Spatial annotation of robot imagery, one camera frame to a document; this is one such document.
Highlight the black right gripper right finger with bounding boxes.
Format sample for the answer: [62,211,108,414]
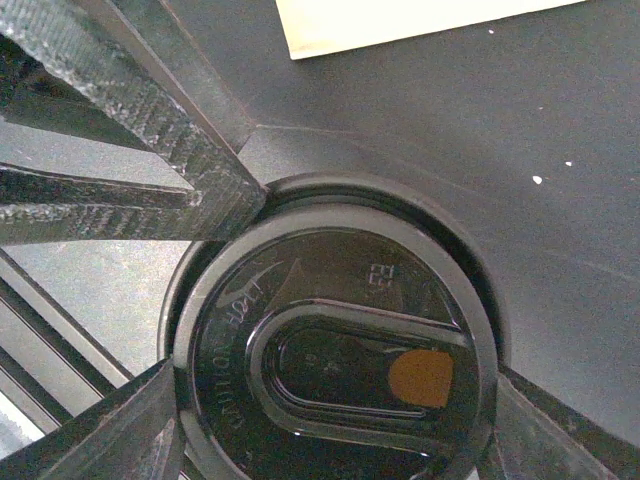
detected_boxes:
[1,358,185,479]

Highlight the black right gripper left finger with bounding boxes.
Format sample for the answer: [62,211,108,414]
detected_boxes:
[1,1,267,246]

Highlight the blue checkered paper bag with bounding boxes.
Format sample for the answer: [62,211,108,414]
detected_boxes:
[276,0,567,60]

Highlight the single black cup lid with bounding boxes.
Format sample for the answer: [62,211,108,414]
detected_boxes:
[158,174,508,479]

